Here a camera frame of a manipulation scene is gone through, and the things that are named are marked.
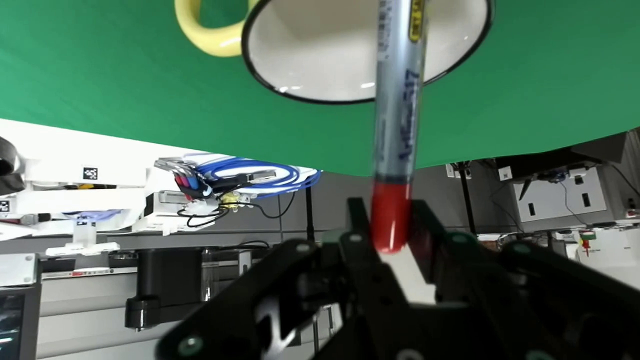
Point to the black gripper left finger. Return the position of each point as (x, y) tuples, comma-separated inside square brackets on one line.
[(260, 313)]

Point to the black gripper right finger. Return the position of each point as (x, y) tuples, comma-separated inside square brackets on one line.
[(532, 300)]

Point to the yellow ceramic mug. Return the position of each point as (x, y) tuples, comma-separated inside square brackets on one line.
[(329, 50)]

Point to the red capped marker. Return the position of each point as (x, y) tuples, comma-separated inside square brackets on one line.
[(399, 81)]

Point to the green table cloth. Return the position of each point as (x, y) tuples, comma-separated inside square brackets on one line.
[(550, 73)]

